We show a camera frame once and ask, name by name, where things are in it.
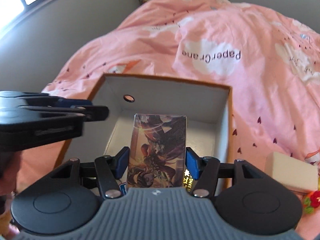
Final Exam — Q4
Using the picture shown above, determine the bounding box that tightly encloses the blue price tag card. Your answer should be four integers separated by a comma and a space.
118, 180, 127, 195

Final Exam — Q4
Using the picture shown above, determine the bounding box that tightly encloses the anime art card pack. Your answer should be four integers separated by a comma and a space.
126, 114, 187, 189

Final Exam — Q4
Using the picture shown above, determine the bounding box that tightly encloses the white rectangular box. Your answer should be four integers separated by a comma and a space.
265, 152, 318, 193

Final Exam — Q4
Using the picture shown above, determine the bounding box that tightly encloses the orange red crochet toy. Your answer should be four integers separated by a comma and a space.
302, 190, 320, 215

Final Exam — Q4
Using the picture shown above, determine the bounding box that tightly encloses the dark grey book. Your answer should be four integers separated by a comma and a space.
183, 169, 197, 192

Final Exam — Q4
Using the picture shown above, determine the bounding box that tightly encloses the person left hand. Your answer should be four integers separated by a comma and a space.
1, 151, 22, 239

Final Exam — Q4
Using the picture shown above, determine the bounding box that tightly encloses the orange cardboard storage box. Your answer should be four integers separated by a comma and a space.
57, 74, 232, 165

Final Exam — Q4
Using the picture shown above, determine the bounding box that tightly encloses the pink patterned duvet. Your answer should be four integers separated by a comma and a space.
15, 0, 320, 240

